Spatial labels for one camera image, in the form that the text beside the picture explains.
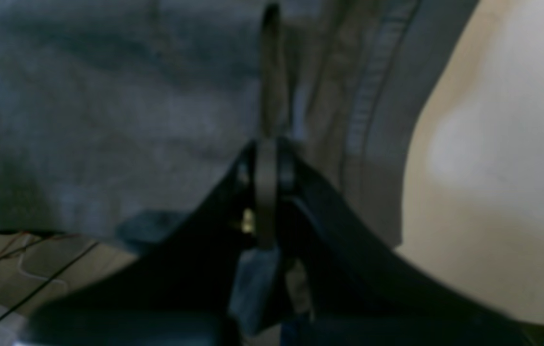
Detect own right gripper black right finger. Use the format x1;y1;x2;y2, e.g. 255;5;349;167
276;139;528;346

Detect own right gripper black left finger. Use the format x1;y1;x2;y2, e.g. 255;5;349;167
17;143;255;346

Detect grey T-shirt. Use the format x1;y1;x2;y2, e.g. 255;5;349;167
0;0;478;247

